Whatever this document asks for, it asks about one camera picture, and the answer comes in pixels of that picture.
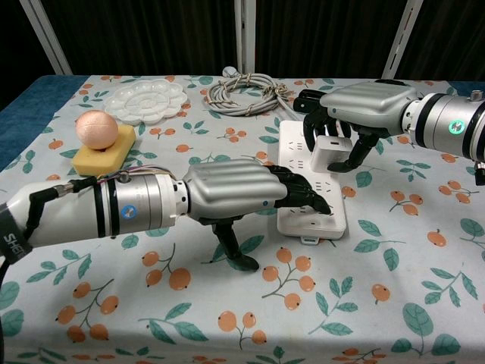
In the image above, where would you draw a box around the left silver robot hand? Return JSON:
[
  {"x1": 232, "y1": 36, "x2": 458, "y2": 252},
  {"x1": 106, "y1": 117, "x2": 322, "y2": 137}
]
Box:
[{"x1": 181, "y1": 158, "x2": 332, "y2": 272}]

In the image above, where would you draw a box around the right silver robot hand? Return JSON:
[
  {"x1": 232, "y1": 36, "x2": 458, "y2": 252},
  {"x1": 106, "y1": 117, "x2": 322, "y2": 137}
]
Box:
[{"x1": 302, "y1": 80, "x2": 418, "y2": 172}]

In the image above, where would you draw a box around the white plug adapter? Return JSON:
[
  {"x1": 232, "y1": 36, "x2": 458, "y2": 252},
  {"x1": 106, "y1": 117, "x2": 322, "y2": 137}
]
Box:
[{"x1": 311, "y1": 135, "x2": 352, "y2": 173}]

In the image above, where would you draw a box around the white power strip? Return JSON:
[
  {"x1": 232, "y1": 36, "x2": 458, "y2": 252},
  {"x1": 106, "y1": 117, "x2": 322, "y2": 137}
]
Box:
[{"x1": 277, "y1": 120, "x2": 348, "y2": 246}]

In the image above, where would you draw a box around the fruit-patterned tablecloth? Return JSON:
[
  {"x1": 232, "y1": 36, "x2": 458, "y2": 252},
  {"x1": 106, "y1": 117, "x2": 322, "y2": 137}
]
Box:
[{"x1": 0, "y1": 74, "x2": 485, "y2": 364}]

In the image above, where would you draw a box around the white flower-shaped paint palette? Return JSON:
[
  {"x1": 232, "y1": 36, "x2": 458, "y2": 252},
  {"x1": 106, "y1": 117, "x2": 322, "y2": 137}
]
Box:
[{"x1": 103, "y1": 79, "x2": 188, "y2": 125}]

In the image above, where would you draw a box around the yellow sponge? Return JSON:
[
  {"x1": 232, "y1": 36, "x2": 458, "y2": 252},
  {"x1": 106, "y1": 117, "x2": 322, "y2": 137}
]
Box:
[{"x1": 71, "y1": 124, "x2": 137, "y2": 177}]

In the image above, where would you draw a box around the pink ball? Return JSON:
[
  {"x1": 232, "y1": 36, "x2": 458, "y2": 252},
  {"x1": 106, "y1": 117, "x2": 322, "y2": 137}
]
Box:
[{"x1": 75, "y1": 109, "x2": 120, "y2": 150}]

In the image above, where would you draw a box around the white metal frame post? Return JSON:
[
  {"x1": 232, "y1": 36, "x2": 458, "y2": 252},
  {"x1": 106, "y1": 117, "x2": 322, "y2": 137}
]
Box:
[
  {"x1": 23, "y1": 0, "x2": 73, "y2": 76},
  {"x1": 382, "y1": 0, "x2": 424, "y2": 80},
  {"x1": 233, "y1": 0, "x2": 258, "y2": 74}
]

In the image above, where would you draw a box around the grey cable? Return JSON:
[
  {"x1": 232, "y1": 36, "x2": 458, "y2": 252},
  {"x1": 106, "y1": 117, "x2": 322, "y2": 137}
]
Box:
[{"x1": 205, "y1": 65, "x2": 300, "y2": 119}]

